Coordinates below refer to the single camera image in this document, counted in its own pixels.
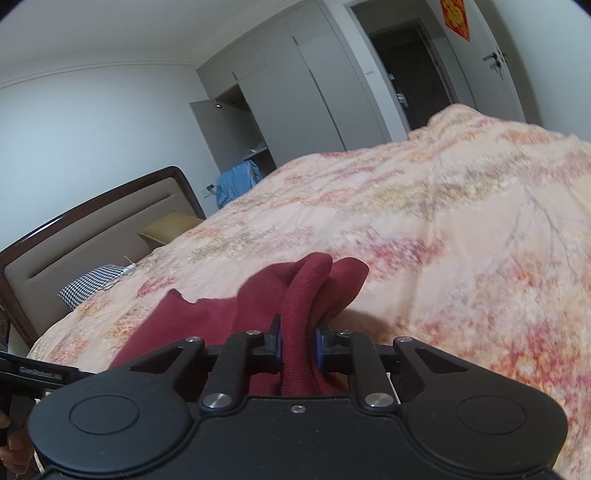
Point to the floral peach blanket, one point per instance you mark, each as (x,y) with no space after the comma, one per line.
(461,230)

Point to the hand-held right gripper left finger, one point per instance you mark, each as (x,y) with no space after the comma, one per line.
(277,344)

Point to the white door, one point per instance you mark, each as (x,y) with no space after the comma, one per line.
(503,92)

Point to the person's left hand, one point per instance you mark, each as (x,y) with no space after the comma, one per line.
(16,452)

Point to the blue cloth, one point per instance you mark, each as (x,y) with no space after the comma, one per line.
(235,182)

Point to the dark red sweater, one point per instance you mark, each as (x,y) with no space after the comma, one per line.
(258,295)

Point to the mustard yellow pillow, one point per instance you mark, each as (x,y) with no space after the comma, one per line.
(171,228)

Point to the red door decoration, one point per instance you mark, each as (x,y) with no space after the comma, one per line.
(455,18)

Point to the wall socket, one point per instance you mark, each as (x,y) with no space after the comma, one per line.
(209,189)

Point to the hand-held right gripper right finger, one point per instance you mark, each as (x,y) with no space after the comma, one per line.
(319,348)

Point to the brown beige bed headboard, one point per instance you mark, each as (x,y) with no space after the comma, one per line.
(92,230)

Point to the grey wardrobe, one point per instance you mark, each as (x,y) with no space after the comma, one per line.
(295,92)

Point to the black white houndstooth pillow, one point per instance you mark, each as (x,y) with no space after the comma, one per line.
(87,286)

